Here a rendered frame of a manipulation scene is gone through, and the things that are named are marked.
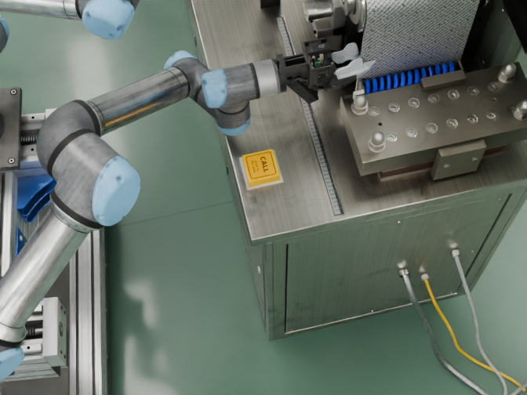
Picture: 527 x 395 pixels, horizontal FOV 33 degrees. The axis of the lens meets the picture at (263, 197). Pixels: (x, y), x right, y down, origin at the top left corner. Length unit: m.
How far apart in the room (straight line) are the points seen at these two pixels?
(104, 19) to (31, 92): 1.79
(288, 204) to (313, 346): 0.91
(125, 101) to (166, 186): 1.21
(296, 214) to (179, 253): 1.00
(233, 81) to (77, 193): 0.41
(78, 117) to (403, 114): 0.68
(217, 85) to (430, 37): 0.45
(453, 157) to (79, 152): 0.78
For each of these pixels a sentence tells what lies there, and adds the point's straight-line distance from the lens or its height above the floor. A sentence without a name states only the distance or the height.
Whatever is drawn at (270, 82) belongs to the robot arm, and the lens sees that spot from 1.82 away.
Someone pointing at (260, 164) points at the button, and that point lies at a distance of 1.96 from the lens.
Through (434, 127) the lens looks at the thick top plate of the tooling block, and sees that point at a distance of 1.92.
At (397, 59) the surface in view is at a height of 1.08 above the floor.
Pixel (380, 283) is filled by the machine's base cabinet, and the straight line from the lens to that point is 2.43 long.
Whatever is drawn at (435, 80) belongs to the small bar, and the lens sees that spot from 1.95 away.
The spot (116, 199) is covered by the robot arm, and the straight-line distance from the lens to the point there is 1.63.
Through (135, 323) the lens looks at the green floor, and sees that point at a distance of 2.83.
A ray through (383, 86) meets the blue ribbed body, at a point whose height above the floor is 1.04.
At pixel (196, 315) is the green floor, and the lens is 2.81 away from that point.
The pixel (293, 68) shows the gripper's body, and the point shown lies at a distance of 1.81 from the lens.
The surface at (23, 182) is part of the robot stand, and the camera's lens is 2.30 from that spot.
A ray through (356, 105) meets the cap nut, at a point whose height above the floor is 1.06.
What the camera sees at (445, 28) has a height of 1.16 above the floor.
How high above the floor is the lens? 2.67
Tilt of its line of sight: 65 degrees down
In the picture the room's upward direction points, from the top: 2 degrees counter-clockwise
